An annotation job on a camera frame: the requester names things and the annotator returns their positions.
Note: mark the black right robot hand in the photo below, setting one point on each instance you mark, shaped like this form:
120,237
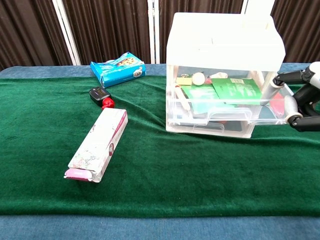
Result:
308,95

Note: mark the clear drawer with green packets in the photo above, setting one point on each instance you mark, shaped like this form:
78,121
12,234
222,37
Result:
230,117

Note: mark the white plastic drawer unit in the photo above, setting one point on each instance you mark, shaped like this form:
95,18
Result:
225,45

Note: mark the clear drawer with black item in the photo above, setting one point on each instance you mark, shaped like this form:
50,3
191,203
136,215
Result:
210,128

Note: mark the green velvet tablecloth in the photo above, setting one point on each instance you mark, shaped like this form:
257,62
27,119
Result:
150,170

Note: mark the green printed packet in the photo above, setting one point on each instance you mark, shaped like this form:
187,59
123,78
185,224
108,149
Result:
237,91

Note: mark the plain green packet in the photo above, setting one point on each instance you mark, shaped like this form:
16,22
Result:
200,97

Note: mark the white ball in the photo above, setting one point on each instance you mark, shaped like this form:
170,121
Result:
198,78

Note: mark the pale wooden stick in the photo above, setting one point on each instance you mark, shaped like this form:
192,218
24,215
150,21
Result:
182,97

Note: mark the blue cookie box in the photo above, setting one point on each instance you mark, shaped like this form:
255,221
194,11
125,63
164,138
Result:
120,73

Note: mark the red small toy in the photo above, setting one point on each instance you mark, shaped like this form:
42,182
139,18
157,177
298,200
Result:
108,102

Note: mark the dark brown curtain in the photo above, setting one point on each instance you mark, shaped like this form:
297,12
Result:
112,27

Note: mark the black small electronic device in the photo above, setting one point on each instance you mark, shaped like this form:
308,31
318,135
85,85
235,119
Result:
98,94

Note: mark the long white pink box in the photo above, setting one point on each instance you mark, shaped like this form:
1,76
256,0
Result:
100,142

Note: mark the pink tube end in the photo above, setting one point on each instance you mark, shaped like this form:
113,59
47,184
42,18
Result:
77,173

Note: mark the blue table cover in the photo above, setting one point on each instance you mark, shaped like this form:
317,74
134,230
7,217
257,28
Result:
100,230

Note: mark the white wide frame pole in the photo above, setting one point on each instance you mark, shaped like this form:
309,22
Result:
258,6

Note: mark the white upright frame pole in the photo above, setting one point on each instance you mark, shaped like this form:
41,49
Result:
153,32

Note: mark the white slanted frame pole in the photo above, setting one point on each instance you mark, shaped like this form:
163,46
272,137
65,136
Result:
65,32

